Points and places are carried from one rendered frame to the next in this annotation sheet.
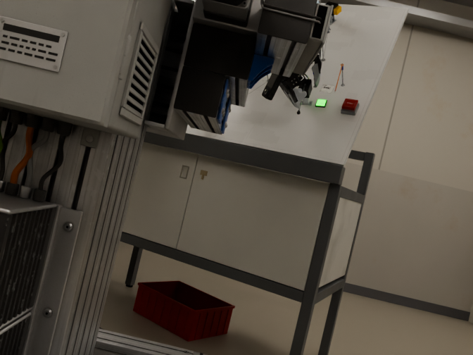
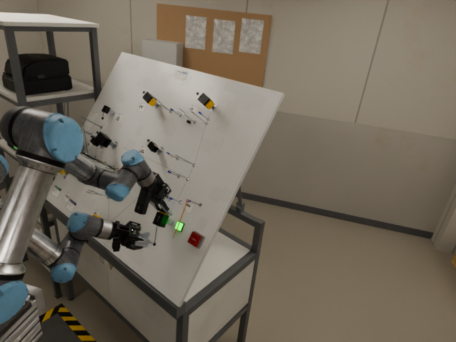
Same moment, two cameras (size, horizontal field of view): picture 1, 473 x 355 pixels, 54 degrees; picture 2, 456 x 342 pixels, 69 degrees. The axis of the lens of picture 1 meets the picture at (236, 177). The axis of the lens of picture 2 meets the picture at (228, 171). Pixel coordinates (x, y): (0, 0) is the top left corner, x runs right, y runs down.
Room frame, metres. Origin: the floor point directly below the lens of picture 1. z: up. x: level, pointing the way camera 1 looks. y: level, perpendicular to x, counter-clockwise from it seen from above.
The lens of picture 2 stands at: (0.69, -0.71, 2.02)
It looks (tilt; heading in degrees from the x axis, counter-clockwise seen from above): 26 degrees down; 12
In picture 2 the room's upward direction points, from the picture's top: 6 degrees clockwise
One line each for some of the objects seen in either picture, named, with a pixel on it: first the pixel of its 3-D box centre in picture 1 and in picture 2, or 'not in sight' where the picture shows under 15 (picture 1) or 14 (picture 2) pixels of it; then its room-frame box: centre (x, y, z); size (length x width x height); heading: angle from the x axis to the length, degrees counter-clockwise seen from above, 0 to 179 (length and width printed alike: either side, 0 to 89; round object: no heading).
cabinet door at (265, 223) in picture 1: (248, 218); (140, 305); (1.78, -0.08, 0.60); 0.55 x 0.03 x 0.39; 66
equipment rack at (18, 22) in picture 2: not in sight; (53, 161); (2.45, 0.94, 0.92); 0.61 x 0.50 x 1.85; 66
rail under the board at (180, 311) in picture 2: (198, 145); (102, 246); (1.88, 0.18, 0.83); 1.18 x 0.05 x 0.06; 66
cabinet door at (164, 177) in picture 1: (134, 187); (83, 254); (2.01, 0.42, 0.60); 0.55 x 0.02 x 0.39; 66
